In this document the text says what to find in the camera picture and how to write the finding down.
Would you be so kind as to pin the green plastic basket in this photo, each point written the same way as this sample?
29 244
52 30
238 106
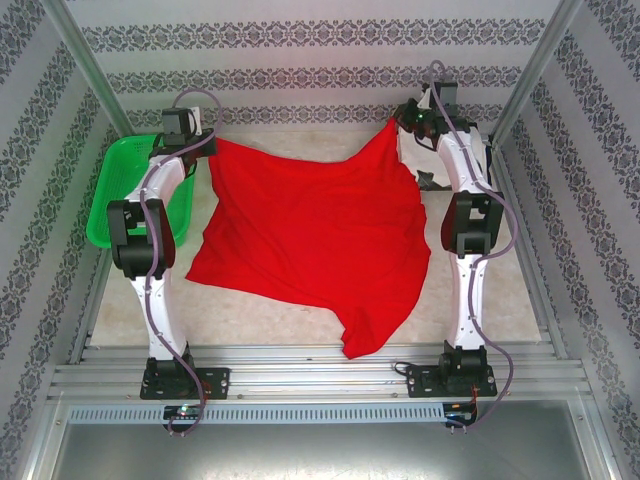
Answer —
115 170

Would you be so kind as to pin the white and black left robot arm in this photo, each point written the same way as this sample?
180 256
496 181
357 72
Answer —
160 310

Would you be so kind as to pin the aluminium corner post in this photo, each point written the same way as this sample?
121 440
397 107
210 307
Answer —
85 65
540 65

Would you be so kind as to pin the red t-shirt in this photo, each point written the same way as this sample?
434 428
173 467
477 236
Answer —
310 225

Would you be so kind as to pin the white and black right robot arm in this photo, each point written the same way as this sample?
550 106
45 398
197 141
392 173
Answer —
467 300

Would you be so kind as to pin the folded white printed t-shirt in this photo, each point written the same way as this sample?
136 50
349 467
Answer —
415 160

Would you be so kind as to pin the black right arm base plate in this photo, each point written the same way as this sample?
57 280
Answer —
422 382

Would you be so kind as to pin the aluminium side rail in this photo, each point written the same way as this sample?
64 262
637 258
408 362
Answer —
535 270
90 310

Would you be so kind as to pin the grey metal sheet panel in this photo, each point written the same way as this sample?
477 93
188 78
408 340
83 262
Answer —
320 450

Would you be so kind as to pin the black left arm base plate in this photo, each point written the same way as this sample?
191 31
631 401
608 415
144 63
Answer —
215 382

